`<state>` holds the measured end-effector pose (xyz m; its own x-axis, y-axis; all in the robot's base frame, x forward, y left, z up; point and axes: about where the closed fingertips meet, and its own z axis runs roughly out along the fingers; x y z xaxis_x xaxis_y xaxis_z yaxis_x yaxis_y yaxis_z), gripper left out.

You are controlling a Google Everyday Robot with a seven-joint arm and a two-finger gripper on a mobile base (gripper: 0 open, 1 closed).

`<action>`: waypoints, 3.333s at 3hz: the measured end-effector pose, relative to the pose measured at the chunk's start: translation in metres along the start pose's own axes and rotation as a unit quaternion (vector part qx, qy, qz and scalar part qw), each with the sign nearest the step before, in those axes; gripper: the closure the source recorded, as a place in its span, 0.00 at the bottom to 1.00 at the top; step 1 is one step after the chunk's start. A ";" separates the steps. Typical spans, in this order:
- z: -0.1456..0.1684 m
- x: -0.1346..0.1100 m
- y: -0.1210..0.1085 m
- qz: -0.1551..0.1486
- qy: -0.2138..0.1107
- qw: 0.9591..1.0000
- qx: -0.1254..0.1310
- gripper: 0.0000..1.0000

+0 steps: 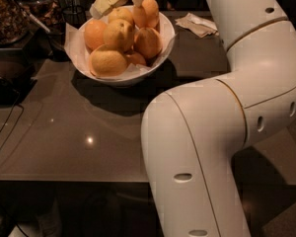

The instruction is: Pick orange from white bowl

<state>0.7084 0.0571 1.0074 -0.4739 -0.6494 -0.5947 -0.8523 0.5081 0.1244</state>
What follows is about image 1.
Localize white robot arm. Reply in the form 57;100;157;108
141;0;296;237

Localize white paper bowl liner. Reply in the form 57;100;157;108
63;11;178;81

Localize large yellow front orange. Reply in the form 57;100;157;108
89;44;128;78

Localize white ceramic bowl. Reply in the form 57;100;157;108
68;5;176;89

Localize orange at top back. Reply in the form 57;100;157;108
132;0;159;28

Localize orange at left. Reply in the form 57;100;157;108
84;19;107;50

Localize orange at right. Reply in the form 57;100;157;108
133;28;163;59

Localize small orange at bottom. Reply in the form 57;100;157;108
126;51;146;65

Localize paper sachets on table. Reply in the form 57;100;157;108
176;13;218;38

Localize glass jar of nuts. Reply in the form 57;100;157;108
0;0;29;46

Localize black appliance at left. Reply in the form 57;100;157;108
0;48;36;106

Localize black wire holder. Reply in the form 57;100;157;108
47;5;87;62

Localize serving spoon with white handle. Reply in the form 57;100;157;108
12;0;51;34

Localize black cable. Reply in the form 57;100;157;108
0;82;26;237

